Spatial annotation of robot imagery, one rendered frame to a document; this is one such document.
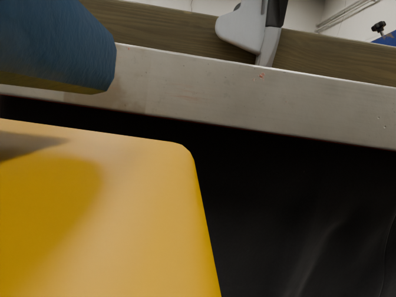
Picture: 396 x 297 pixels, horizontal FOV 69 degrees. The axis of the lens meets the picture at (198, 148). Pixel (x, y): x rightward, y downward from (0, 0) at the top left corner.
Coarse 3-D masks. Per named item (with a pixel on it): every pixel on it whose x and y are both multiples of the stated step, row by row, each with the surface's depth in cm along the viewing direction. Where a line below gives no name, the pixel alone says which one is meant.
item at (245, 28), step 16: (256, 0) 26; (224, 16) 26; (240, 16) 26; (256, 16) 26; (224, 32) 26; (240, 32) 26; (256, 32) 26; (272, 32) 26; (256, 48) 26; (272, 48) 26; (256, 64) 27
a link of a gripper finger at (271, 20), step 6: (270, 0) 25; (276, 0) 25; (282, 0) 25; (270, 6) 25; (276, 6) 25; (282, 6) 25; (270, 12) 25; (276, 12) 25; (282, 12) 25; (270, 18) 25; (276, 18) 25; (282, 18) 25; (270, 24) 26; (276, 24) 26; (282, 24) 25
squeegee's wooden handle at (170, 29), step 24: (96, 0) 27; (120, 0) 27; (120, 24) 28; (144, 24) 28; (168, 24) 28; (192, 24) 28; (168, 48) 28; (192, 48) 28; (216, 48) 28; (240, 48) 28; (288, 48) 29; (312, 48) 29; (336, 48) 29; (360, 48) 29; (384, 48) 29; (312, 72) 29; (336, 72) 29; (360, 72) 29; (384, 72) 29
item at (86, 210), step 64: (0, 128) 4; (64, 128) 5; (0, 192) 2; (64, 192) 2; (128, 192) 2; (192, 192) 3; (0, 256) 1; (64, 256) 1; (128, 256) 1; (192, 256) 2
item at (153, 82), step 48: (144, 48) 16; (48, 96) 16; (96, 96) 16; (144, 96) 17; (192, 96) 17; (240, 96) 17; (288, 96) 17; (336, 96) 17; (384, 96) 17; (384, 144) 18
